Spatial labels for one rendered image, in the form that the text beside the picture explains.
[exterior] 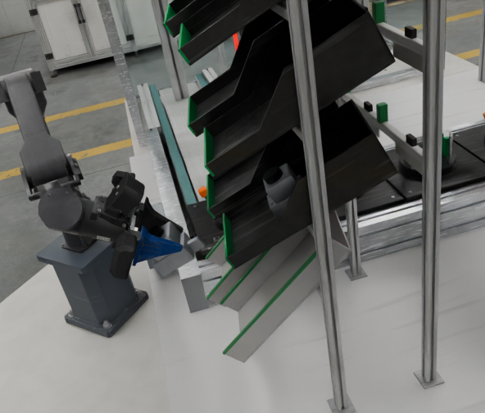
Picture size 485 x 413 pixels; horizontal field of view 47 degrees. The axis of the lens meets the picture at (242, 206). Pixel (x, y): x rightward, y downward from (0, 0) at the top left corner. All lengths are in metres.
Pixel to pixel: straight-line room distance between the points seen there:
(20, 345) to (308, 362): 0.66
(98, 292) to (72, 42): 5.48
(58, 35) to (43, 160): 5.74
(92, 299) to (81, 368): 0.14
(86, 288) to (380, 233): 0.67
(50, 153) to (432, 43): 0.55
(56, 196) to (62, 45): 5.85
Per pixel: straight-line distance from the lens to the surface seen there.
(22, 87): 1.00
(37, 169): 0.88
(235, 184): 1.03
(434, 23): 0.75
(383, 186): 1.43
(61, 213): 0.79
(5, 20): 9.46
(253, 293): 1.05
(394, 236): 1.36
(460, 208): 1.42
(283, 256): 1.01
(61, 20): 6.57
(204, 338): 1.24
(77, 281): 1.26
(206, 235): 1.34
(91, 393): 1.22
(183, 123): 2.12
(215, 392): 1.13
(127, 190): 0.84
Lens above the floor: 1.71
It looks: 32 degrees down
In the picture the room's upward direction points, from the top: 11 degrees counter-clockwise
